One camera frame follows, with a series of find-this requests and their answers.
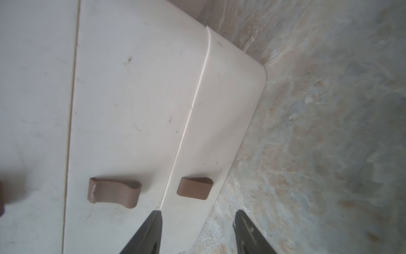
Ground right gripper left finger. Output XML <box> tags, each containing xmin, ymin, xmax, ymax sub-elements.
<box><xmin>120</xmin><ymin>210</ymin><xmax>163</xmax><ymax>254</ymax></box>

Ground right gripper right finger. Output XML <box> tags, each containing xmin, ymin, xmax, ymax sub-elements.
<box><xmin>233</xmin><ymin>210</ymin><xmax>277</xmax><ymax>254</ymax></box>

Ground white three-drawer cabinet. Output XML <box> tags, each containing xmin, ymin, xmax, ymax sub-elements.
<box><xmin>1</xmin><ymin>1</ymin><xmax>266</xmax><ymax>254</ymax></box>

